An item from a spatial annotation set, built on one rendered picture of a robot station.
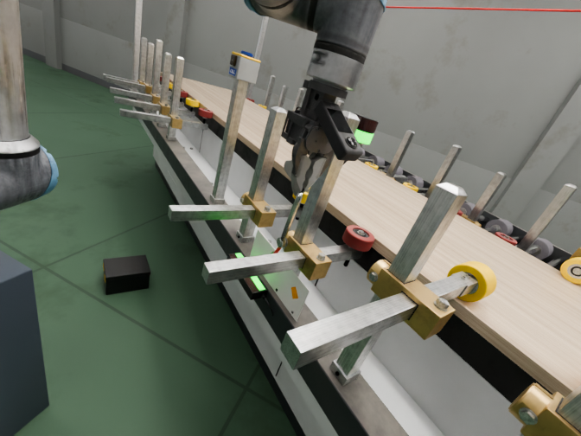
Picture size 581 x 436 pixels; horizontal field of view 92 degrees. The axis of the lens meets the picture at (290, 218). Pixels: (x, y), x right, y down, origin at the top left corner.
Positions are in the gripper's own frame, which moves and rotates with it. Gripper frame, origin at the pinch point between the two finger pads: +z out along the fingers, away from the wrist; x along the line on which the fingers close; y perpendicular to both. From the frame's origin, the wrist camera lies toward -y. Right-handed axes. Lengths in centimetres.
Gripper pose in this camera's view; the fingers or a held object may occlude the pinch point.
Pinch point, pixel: (301, 191)
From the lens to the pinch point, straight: 57.7
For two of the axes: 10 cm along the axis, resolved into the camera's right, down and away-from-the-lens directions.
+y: -5.3, -5.2, 6.7
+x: -8.0, 0.4, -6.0
